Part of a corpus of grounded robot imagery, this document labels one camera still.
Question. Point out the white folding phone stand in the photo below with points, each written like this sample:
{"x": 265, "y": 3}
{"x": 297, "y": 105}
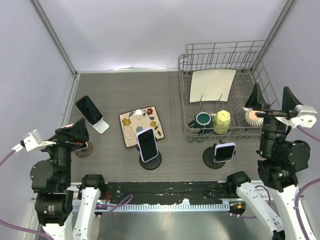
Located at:
{"x": 101, "y": 126}

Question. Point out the dark green mug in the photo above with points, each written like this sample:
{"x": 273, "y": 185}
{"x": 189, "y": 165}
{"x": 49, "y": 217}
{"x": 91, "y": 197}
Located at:
{"x": 203, "y": 120}

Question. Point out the white cable duct strip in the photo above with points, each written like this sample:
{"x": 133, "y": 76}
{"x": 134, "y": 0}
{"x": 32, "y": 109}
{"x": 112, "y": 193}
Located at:
{"x": 185, "y": 206}

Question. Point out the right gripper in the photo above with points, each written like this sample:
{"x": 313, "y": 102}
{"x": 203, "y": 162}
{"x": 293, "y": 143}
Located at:
{"x": 289, "y": 101}

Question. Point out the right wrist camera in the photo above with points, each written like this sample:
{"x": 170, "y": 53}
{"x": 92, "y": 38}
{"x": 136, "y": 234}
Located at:
{"x": 301, "y": 115}

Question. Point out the floral square plate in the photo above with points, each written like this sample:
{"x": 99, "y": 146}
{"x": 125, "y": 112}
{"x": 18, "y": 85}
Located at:
{"x": 135, "y": 121}

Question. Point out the purple case phone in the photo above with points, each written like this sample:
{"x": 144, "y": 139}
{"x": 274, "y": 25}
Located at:
{"x": 224, "y": 152}
{"x": 147, "y": 145}

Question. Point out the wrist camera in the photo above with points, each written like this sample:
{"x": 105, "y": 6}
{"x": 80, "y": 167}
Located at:
{"x": 33, "y": 141}
{"x": 301, "y": 115}

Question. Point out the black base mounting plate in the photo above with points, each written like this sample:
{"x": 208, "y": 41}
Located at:
{"x": 168, "y": 192}

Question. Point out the white square plate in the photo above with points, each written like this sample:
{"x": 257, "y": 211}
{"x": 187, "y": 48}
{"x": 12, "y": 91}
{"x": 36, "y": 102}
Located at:
{"x": 210, "y": 85}

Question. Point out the yellow faceted cup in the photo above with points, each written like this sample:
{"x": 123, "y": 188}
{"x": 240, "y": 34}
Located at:
{"x": 221, "y": 122}

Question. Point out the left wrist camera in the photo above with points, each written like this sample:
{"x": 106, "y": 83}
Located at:
{"x": 33, "y": 141}

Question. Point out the black round phone stand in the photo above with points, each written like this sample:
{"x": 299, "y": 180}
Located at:
{"x": 208, "y": 158}
{"x": 151, "y": 164}

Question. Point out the grey wire dish rack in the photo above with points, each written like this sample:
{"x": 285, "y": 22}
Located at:
{"x": 244, "y": 56}

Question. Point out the pink case phone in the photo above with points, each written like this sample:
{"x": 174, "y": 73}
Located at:
{"x": 82, "y": 146}

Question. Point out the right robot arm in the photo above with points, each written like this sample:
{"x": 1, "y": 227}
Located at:
{"x": 280, "y": 161}

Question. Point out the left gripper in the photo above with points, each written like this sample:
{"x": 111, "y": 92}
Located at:
{"x": 78, "y": 132}

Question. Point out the brown round phone stand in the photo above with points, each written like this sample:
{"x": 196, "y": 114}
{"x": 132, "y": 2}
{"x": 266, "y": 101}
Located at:
{"x": 84, "y": 151}

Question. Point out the black phone on white stand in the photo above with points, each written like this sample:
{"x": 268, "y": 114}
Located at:
{"x": 89, "y": 109}

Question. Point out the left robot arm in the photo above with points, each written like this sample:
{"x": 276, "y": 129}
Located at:
{"x": 51, "y": 180}

